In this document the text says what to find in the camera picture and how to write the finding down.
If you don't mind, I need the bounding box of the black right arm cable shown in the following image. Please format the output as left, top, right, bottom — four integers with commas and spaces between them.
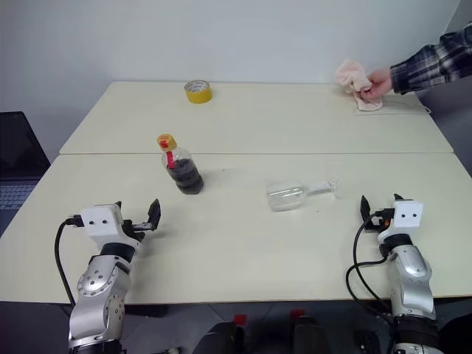
345, 209, 398, 322

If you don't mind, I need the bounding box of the dark open laptop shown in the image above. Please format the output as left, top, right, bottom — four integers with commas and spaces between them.
0, 111, 52, 223

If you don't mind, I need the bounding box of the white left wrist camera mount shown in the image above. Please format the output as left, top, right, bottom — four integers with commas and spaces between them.
80, 204, 125, 246

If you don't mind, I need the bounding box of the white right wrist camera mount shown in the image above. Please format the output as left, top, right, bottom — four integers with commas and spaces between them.
389, 200, 425, 237

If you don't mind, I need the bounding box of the person's bare hand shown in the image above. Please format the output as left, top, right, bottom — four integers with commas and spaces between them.
358, 69, 395, 101

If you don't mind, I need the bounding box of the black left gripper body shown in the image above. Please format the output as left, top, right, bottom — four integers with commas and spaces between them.
121, 219, 154, 245

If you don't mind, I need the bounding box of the yellow tape roll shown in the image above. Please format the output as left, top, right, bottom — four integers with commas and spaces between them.
184, 80, 215, 105

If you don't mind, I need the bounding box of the dark soda bottle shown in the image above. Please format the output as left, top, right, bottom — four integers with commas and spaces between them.
156, 133, 205, 196

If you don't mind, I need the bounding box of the wine glass with dark liquid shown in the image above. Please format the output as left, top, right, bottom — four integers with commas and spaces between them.
265, 176, 342, 213

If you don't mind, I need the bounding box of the white flat mat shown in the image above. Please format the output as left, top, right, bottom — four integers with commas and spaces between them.
353, 94, 433, 117

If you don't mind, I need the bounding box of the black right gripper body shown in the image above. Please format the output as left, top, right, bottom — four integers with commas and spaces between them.
365, 208, 395, 236

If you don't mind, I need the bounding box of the pink cloth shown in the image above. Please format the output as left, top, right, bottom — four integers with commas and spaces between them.
333, 58, 385, 113

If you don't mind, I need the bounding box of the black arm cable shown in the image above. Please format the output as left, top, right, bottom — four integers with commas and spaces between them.
54, 215, 84, 307
345, 209, 398, 322

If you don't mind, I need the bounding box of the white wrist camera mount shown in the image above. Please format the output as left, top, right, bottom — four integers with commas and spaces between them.
389, 200, 425, 237
80, 204, 125, 246

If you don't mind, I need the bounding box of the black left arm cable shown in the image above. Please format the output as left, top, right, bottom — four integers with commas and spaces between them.
54, 215, 84, 307

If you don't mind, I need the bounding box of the dark rounded shape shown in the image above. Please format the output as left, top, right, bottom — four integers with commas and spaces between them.
191, 320, 246, 354
291, 315, 335, 354

